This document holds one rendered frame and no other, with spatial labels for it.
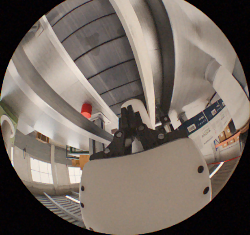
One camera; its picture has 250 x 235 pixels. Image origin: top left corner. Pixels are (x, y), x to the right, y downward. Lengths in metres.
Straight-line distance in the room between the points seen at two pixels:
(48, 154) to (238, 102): 6.18
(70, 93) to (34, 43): 0.18
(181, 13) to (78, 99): 0.30
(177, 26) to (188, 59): 0.07
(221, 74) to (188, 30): 0.13
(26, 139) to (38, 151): 1.02
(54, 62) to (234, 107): 0.41
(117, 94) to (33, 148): 5.54
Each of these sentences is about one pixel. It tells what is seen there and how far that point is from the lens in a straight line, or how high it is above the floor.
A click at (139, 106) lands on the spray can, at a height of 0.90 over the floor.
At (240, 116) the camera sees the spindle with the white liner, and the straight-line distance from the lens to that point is 0.25.
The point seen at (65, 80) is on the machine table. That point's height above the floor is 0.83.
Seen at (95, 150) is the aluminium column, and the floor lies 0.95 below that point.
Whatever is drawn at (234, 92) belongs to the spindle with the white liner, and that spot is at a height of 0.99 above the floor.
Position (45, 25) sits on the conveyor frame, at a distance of 0.16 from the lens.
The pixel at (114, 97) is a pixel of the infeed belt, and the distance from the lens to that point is 0.16.
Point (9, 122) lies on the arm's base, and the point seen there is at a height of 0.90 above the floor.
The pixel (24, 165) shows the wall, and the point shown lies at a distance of 5.55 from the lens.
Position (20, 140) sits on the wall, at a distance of 5.43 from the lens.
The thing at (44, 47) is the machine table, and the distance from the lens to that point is 0.22.
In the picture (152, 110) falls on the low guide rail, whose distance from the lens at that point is 0.16.
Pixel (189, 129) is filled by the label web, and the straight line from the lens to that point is 0.35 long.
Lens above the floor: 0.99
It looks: 36 degrees down
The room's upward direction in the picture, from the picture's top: 167 degrees clockwise
